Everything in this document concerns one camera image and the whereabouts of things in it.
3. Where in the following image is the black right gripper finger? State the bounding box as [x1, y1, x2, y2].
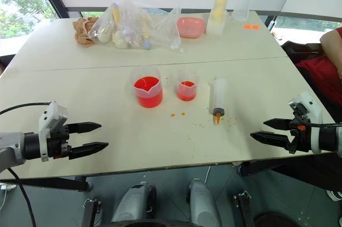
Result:
[250, 130, 292, 151]
[263, 118, 292, 131]

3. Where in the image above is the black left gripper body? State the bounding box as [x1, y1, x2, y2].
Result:
[46, 123, 73, 160]

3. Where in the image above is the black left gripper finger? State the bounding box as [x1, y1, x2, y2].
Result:
[68, 142, 110, 161]
[66, 121, 103, 135]

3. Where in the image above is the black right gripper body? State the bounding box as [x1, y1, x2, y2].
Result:
[287, 103, 313, 155]

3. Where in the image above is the clear plastic syringe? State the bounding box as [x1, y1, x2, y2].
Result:
[208, 77, 229, 126]

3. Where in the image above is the large beaker with red liquid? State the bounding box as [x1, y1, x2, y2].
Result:
[129, 66, 164, 109]

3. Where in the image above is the small beaker with red liquid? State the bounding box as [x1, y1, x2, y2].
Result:
[176, 70, 200, 103]

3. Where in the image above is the empty clear measuring cup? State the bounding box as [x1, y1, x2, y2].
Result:
[231, 0, 254, 22]

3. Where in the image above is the black table leg beam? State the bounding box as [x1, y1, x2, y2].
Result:
[0, 175, 89, 192]
[237, 153, 342, 192]

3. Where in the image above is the person red shirt torso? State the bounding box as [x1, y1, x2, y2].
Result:
[294, 55, 342, 108]

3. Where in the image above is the white shoe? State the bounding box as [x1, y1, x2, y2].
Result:
[325, 189, 342, 201]

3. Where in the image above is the grey left robot leg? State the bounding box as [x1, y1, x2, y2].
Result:
[110, 182, 157, 224]

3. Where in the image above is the grey robot leg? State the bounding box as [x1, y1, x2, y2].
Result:
[110, 182, 157, 224]
[186, 178, 223, 227]

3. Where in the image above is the dark round floor object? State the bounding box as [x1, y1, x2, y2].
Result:
[253, 212, 301, 227]

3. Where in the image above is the grey right robot leg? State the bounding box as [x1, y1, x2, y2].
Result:
[186, 178, 223, 227]

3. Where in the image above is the crumpled brown cloth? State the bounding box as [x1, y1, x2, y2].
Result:
[72, 16, 102, 48]

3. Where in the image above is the clear bag with utensils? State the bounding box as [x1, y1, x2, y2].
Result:
[87, 1, 155, 51]

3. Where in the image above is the white and yellow bottle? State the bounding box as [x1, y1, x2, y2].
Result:
[205, 0, 228, 36]

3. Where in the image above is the empty clear plastic bag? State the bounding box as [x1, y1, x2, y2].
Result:
[150, 6, 185, 54]

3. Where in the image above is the pink plastic bowl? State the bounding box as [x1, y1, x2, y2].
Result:
[176, 16, 206, 39]

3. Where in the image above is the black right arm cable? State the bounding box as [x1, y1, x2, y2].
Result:
[301, 122, 342, 128]

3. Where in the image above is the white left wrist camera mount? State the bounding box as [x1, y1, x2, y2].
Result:
[38, 101, 69, 162]

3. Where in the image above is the black metal bracket foot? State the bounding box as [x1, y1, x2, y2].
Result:
[231, 190, 256, 227]
[81, 198, 103, 227]

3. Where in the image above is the thin white floor cable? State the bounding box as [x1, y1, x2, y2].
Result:
[0, 182, 15, 210]

